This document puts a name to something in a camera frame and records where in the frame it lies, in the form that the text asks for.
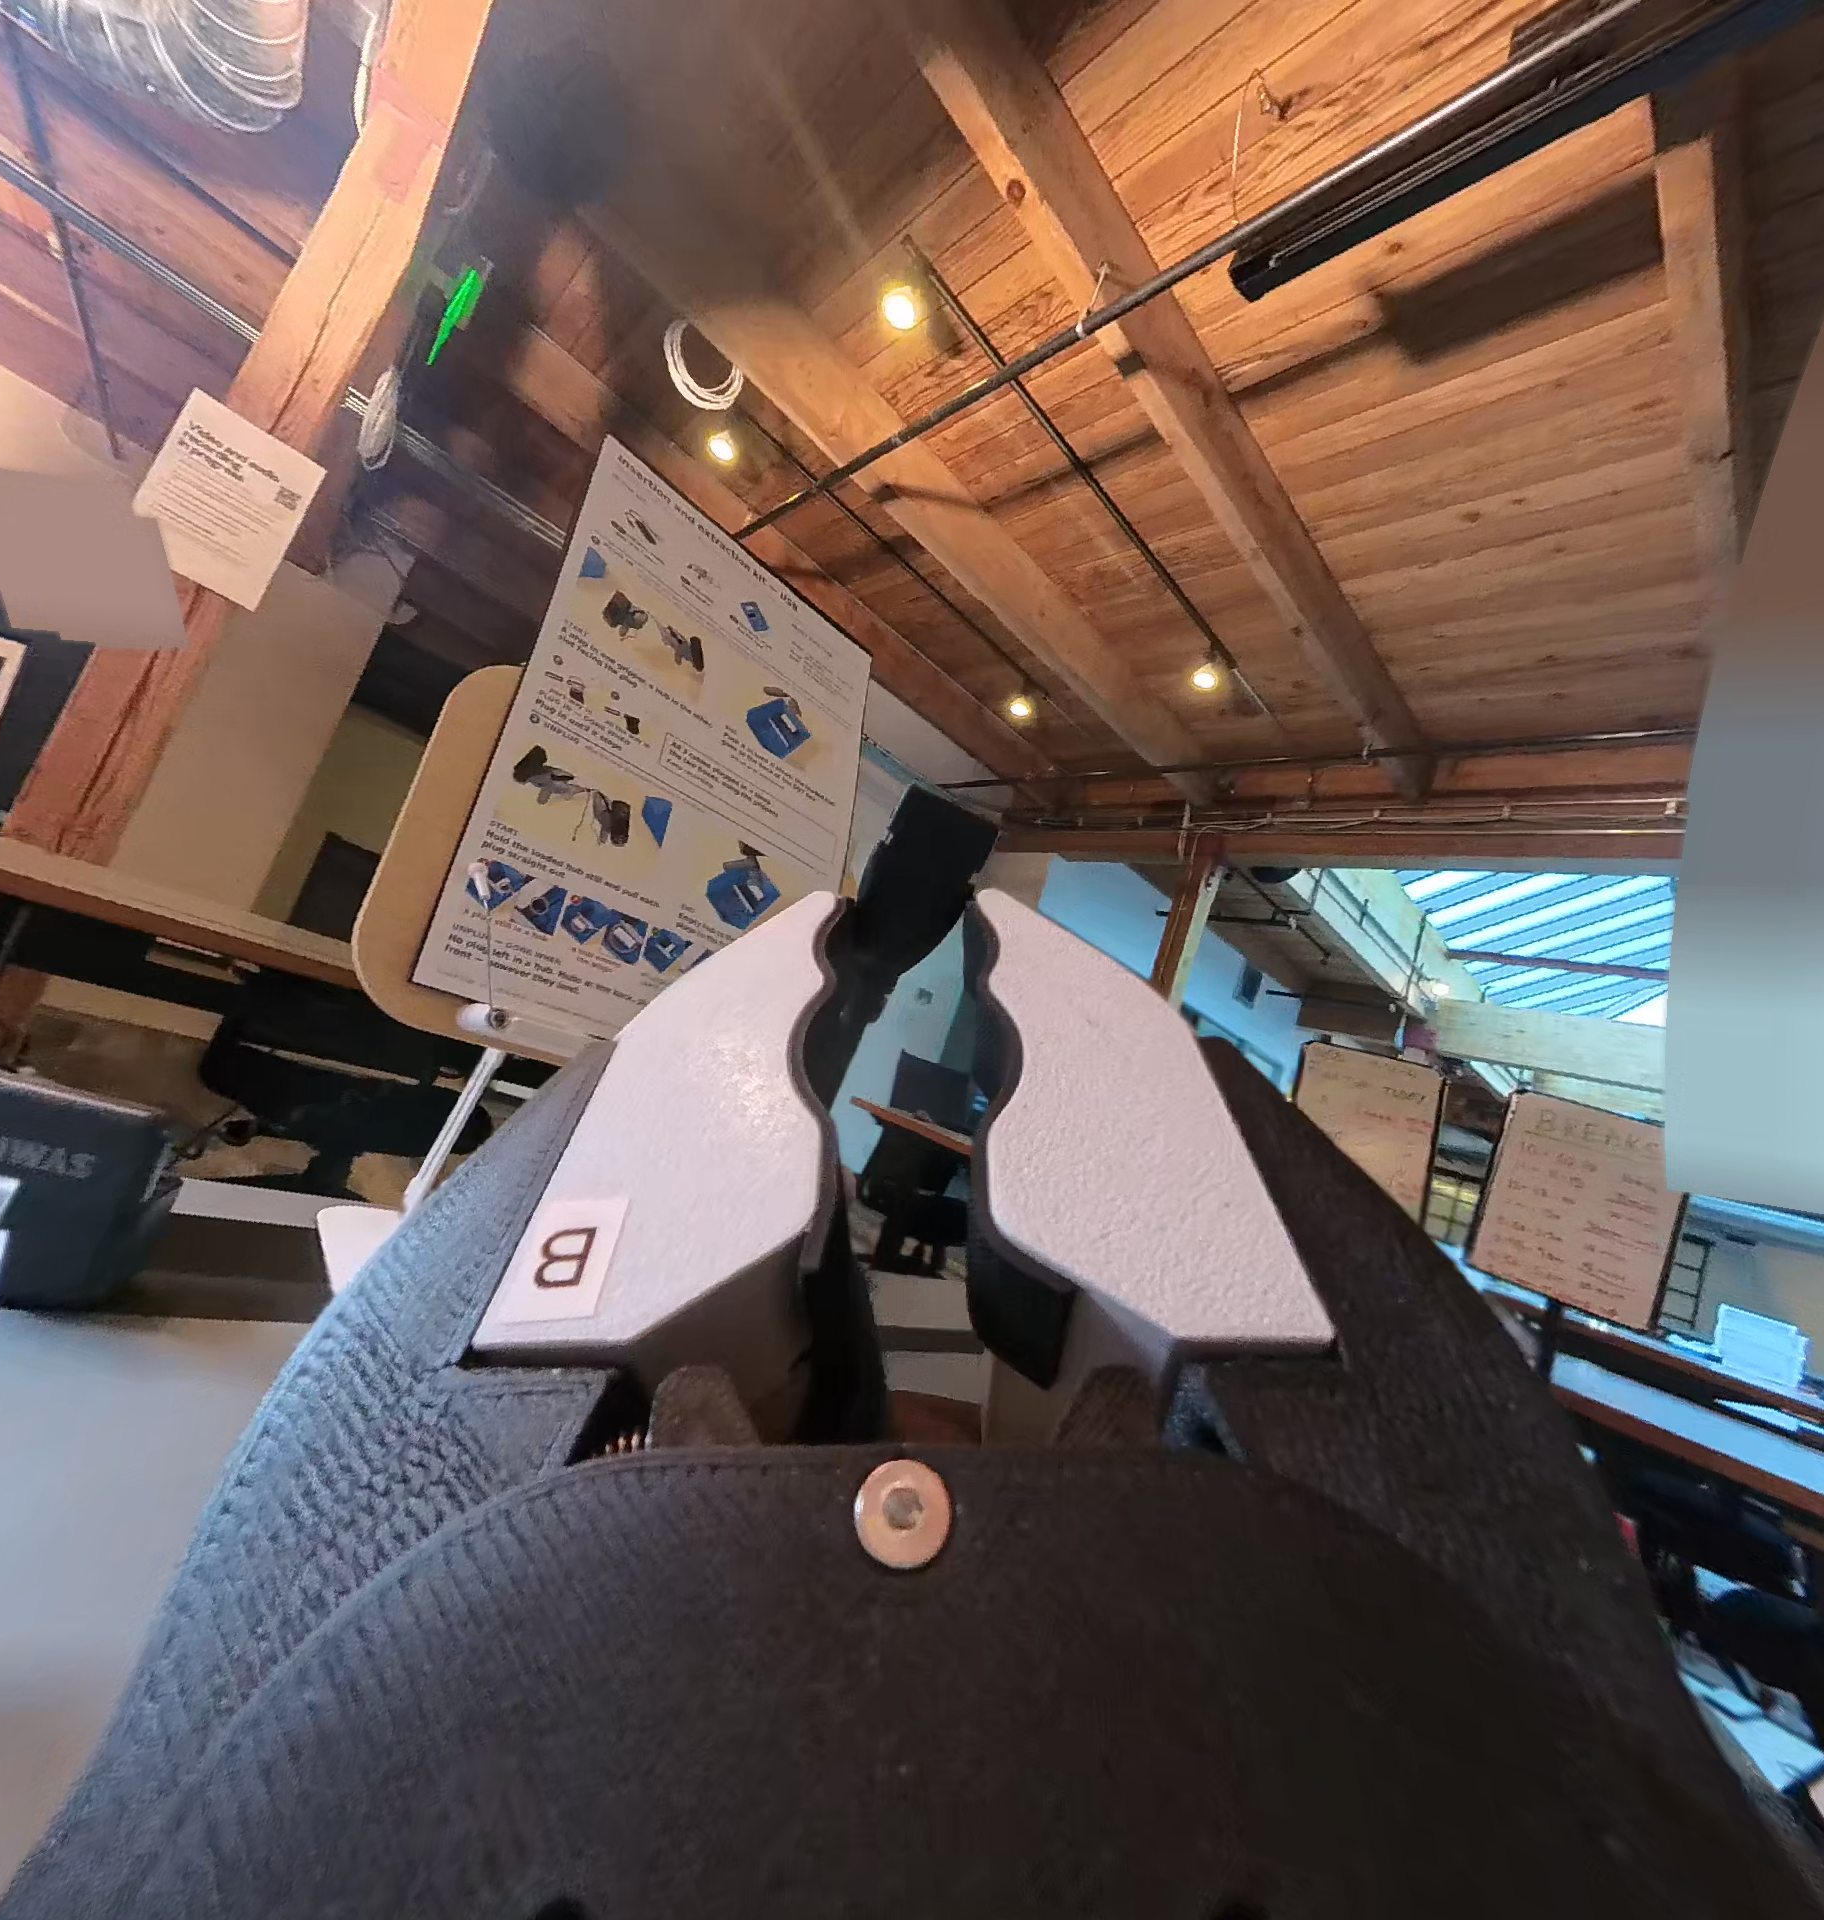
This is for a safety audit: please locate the wooden poster board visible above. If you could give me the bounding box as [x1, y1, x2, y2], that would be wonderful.
[352, 665, 613, 1058]

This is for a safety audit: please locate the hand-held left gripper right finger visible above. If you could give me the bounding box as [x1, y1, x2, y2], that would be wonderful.
[965, 887, 1337, 1442]

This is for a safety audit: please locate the white box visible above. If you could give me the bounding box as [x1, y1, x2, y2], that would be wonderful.
[1710, 1303, 1812, 1390]

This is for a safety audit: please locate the silver flexible duct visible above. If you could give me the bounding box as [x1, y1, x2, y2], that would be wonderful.
[12, 0, 387, 137]

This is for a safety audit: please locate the white paper notice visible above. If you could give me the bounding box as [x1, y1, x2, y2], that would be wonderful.
[132, 388, 327, 615]

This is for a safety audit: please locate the white cable coil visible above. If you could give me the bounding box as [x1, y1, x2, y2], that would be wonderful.
[660, 315, 746, 415]

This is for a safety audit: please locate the instruction poster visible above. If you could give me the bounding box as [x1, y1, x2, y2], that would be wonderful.
[409, 435, 873, 1039]

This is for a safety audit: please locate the black usb hub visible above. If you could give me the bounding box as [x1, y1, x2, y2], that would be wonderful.
[818, 785, 1003, 1090]

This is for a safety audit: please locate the black carrying case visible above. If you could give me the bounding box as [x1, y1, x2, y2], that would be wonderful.
[0, 1066, 181, 1310]

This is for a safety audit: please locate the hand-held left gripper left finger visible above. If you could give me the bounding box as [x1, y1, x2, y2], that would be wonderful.
[470, 890, 892, 1445]

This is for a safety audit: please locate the black track rail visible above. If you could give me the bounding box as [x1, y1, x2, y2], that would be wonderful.
[1226, 0, 1824, 302]

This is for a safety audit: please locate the green exit light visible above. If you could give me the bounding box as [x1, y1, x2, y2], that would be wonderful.
[409, 257, 497, 368]

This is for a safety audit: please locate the whiteboard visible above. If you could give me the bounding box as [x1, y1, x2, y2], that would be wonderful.
[1291, 1039, 1448, 1225]
[1463, 1087, 1691, 1335]

